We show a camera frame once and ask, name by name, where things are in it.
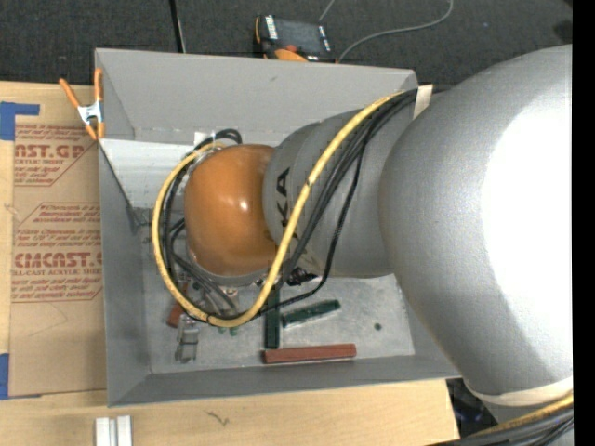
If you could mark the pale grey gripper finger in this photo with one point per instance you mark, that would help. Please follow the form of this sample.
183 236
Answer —
182 342
194 339

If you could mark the red-brown flat block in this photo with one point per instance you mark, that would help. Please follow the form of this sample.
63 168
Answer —
175 315
309 354

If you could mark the brown cardboard board, red print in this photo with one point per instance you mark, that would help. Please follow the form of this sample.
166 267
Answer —
51 332

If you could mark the grey metal bin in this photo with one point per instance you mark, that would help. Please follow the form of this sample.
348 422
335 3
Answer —
241 91

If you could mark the black cylinder on white bracket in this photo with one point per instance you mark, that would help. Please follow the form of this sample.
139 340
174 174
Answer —
297 277

